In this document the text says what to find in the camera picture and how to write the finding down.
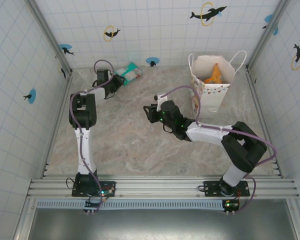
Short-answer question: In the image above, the teal snack packet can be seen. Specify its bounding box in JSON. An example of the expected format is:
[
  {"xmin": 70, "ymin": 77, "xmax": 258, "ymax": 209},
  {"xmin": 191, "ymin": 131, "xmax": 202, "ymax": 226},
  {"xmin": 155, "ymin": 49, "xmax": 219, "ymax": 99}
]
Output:
[{"xmin": 114, "ymin": 61, "xmax": 143, "ymax": 87}]

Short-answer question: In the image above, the dolphin sticker on blue circle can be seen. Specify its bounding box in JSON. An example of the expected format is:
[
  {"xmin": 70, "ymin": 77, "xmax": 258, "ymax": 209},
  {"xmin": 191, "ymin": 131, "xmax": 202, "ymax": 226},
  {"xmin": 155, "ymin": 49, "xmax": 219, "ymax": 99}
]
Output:
[{"xmin": 145, "ymin": 56, "xmax": 160, "ymax": 68}]

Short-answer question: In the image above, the dolphin sticker on blue oval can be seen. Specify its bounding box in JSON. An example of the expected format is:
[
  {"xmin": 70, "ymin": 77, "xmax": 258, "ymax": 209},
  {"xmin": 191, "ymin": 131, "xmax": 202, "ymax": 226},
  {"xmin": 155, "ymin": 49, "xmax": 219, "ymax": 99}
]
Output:
[{"xmin": 59, "ymin": 43, "xmax": 75, "ymax": 56}]

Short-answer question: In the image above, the yellow snack packet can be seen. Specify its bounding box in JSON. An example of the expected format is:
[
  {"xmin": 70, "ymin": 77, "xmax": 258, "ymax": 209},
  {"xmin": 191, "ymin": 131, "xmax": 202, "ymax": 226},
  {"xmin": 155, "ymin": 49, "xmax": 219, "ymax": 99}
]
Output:
[{"xmin": 211, "ymin": 62, "xmax": 223, "ymax": 80}]

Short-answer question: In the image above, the dolphin sticker large blue circle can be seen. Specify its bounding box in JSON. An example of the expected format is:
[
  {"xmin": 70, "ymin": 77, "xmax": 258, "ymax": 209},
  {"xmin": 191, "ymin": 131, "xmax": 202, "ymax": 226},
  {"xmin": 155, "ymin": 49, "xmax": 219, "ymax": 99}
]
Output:
[{"xmin": 23, "ymin": 88, "xmax": 38, "ymax": 105}]

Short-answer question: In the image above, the blue sticker pair with dolphin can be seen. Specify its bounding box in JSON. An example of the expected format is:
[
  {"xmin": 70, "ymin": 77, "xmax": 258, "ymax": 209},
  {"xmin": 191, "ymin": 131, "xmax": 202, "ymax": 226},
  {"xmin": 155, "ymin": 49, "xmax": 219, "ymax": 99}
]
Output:
[{"xmin": 261, "ymin": 14, "xmax": 280, "ymax": 36}]

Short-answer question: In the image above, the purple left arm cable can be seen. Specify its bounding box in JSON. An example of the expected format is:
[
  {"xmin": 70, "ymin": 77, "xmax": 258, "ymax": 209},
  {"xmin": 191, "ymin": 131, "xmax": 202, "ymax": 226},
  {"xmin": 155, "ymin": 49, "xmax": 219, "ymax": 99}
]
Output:
[{"xmin": 69, "ymin": 59, "xmax": 116, "ymax": 213}]

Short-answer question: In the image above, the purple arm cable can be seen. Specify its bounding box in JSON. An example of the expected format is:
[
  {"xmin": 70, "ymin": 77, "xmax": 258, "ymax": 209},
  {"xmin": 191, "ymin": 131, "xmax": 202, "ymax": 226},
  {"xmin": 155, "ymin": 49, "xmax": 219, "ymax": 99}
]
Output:
[
  {"xmin": 69, "ymin": 59, "xmax": 116, "ymax": 213},
  {"xmin": 164, "ymin": 85, "xmax": 278, "ymax": 215}
]

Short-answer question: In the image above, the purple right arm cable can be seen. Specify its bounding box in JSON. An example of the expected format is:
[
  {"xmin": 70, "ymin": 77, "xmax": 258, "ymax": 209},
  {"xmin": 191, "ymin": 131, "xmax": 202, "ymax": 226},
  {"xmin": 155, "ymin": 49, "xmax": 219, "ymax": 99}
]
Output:
[{"xmin": 164, "ymin": 85, "xmax": 278, "ymax": 215}]

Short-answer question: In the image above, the white paper bag with handles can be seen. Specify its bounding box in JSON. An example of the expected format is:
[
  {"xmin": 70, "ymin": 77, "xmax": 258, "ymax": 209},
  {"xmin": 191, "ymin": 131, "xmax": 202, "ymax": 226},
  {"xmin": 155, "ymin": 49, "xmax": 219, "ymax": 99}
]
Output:
[{"xmin": 187, "ymin": 49, "xmax": 248, "ymax": 120}]

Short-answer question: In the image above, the small dolphin sticker yellow ring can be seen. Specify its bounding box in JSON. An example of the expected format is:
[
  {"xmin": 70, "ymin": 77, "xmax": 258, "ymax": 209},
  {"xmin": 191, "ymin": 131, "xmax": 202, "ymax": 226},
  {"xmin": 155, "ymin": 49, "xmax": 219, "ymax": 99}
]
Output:
[{"xmin": 103, "ymin": 25, "xmax": 122, "ymax": 42}]

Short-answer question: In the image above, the wall dolphin sticker yellow ring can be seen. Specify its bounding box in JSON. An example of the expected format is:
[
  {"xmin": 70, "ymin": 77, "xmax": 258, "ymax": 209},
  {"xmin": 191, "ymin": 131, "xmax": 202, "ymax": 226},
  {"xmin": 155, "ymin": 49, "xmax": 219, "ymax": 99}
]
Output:
[{"xmin": 57, "ymin": 62, "xmax": 67, "ymax": 80}]

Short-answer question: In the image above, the aluminium side rail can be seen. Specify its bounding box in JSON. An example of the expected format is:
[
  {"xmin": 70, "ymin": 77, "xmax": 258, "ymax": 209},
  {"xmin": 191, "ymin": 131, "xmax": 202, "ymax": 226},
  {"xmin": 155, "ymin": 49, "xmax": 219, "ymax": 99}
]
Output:
[
  {"xmin": 41, "ymin": 73, "xmax": 74, "ymax": 179},
  {"xmin": 244, "ymin": 66, "xmax": 284, "ymax": 179}
]

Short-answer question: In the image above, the aluminium rail beam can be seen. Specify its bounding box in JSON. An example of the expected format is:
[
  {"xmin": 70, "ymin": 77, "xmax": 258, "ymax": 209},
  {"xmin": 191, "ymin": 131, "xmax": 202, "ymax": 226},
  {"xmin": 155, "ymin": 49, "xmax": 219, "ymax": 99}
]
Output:
[{"xmin": 27, "ymin": 175, "xmax": 300, "ymax": 201}]

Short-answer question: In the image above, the aluminium corner post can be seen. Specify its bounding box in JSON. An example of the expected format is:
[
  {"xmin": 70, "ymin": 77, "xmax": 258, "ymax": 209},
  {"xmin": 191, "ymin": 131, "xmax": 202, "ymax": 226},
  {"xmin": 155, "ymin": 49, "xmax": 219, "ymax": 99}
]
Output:
[
  {"xmin": 27, "ymin": 0, "xmax": 73, "ymax": 76},
  {"xmin": 247, "ymin": 0, "xmax": 290, "ymax": 70}
]

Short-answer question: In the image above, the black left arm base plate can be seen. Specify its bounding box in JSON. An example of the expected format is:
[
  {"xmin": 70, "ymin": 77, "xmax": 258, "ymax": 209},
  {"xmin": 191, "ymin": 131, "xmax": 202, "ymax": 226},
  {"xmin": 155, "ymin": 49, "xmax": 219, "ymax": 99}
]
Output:
[{"xmin": 72, "ymin": 181, "xmax": 117, "ymax": 198}]

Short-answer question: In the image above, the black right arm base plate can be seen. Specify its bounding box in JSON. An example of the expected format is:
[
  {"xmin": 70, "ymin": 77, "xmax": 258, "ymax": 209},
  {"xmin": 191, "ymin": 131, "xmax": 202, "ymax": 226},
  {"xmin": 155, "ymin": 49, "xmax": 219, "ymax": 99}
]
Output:
[{"xmin": 203, "ymin": 180, "xmax": 251, "ymax": 198}]

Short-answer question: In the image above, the slotted grey cable duct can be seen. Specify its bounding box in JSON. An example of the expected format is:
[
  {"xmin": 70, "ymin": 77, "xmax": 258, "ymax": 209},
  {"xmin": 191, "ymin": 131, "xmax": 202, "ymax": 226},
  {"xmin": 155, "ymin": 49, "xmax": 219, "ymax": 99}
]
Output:
[{"xmin": 36, "ymin": 199, "xmax": 227, "ymax": 210}]

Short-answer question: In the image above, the large dolphin sticker yellow ring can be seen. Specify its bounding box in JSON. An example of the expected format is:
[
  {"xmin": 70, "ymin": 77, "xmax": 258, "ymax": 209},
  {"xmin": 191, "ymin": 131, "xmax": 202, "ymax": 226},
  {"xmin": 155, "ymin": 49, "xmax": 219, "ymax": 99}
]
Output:
[{"xmin": 189, "ymin": 1, "xmax": 228, "ymax": 27}]

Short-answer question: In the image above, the tall dolphin sticker yellow ring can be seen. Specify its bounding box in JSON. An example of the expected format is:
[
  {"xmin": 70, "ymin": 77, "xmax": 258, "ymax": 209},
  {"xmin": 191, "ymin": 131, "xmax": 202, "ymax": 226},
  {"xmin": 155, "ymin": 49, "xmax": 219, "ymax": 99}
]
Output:
[{"xmin": 290, "ymin": 43, "xmax": 300, "ymax": 71}]

